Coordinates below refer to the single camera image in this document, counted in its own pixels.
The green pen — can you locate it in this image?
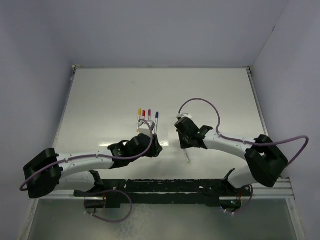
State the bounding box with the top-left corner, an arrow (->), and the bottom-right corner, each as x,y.
183,149 -> 191,164

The red pen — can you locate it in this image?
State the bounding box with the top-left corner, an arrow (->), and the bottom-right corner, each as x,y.
142,110 -> 146,120

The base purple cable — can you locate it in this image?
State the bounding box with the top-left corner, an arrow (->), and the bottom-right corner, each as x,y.
83,187 -> 133,223
223,184 -> 254,216

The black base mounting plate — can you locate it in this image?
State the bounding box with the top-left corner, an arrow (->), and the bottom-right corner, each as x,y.
73,179 -> 251,209

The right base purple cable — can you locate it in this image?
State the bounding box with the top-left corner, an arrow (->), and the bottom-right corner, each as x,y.
223,184 -> 254,216

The blue pen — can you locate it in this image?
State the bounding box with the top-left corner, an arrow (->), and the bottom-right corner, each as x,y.
154,116 -> 159,134

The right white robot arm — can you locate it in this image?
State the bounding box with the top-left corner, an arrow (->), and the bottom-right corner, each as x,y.
174,116 -> 289,196

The yellow pen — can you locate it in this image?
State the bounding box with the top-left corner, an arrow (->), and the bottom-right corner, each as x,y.
136,113 -> 142,132

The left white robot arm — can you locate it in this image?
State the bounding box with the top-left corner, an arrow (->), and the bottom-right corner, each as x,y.
20,133 -> 163,199

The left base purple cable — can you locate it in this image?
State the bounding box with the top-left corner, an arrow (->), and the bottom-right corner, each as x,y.
83,187 -> 133,223

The pink pen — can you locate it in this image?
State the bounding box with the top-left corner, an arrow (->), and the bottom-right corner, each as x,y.
147,109 -> 152,121

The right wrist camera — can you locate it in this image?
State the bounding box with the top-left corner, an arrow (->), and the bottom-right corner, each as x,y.
176,113 -> 192,120

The aluminium extrusion rail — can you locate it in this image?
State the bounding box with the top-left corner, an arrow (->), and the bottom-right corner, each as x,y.
247,177 -> 293,200

